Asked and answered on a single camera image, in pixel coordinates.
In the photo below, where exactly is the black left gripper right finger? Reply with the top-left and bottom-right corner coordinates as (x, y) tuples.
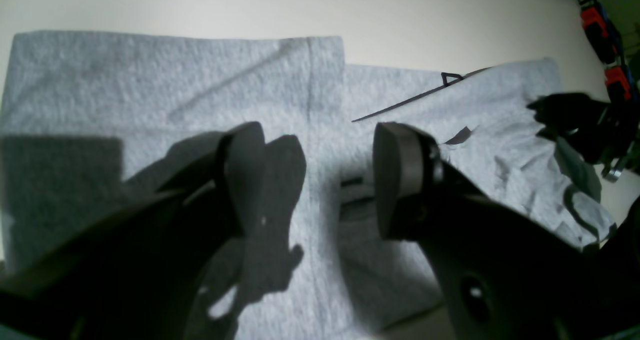
(372, 122), (640, 339)

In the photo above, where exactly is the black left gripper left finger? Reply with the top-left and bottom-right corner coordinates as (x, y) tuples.
(1, 122), (266, 339)

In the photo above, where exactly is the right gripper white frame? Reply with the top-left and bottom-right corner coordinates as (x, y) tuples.
(526, 92), (640, 182)

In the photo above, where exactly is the grey T-shirt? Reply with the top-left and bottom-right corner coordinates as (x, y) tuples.
(1, 31), (616, 339)

